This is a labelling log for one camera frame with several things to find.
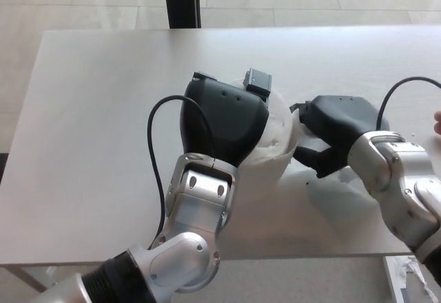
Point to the torn white paper scraps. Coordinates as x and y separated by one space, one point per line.
413 268

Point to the person's bare hand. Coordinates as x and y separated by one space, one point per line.
438 120

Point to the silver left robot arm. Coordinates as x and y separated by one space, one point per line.
196 210

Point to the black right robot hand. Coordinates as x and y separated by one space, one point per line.
341 120

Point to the white table leg with scraps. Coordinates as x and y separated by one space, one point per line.
392 279

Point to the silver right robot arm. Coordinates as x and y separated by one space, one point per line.
406 172

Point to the white diagonal table brace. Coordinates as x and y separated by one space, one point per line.
25 277

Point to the black vertical post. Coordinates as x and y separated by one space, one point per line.
182 0

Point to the white toilet paper roll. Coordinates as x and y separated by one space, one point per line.
275 137

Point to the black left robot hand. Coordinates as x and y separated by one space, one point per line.
227 120

